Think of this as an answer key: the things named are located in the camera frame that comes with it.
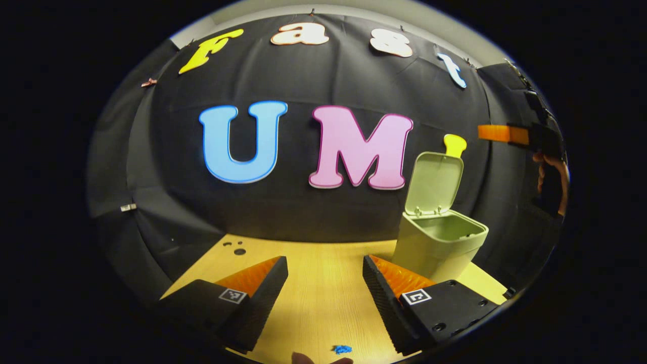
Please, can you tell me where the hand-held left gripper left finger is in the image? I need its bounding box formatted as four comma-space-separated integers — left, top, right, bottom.
159, 255, 289, 354

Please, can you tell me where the wooden desktop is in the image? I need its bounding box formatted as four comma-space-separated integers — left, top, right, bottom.
161, 234, 509, 364

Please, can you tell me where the black backdrop cloth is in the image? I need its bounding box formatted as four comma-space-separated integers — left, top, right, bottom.
86, 13, 569, 304

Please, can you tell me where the pale green desktop garbage bin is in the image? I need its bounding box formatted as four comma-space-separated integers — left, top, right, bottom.
392, 152, 489, 284

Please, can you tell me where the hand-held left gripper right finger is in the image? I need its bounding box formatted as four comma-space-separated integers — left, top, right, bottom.
362, 254, 506, 356

